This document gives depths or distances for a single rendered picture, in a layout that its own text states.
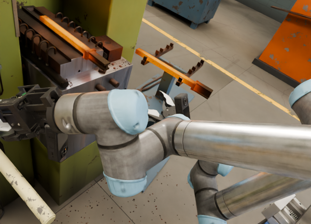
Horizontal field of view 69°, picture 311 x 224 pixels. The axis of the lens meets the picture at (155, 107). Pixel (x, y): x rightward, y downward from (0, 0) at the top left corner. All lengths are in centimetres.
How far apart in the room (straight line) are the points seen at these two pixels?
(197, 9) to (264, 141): 426
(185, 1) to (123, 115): 435
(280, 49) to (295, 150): 392
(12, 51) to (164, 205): 131
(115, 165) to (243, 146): 21
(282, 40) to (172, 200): 319
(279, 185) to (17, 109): 57
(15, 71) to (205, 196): 79
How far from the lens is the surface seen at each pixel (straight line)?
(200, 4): 453
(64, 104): 42
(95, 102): 38
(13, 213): 164
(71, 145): 116
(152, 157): 43
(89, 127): 39
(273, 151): 35
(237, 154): 38
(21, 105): 48
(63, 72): 91
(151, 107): 129
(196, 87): 110
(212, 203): 70
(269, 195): 64
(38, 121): 49
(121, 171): 41
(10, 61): 97
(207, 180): 75
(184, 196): 181
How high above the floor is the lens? 148
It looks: 39 degrees down
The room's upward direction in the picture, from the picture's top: 21 degrees clockwise
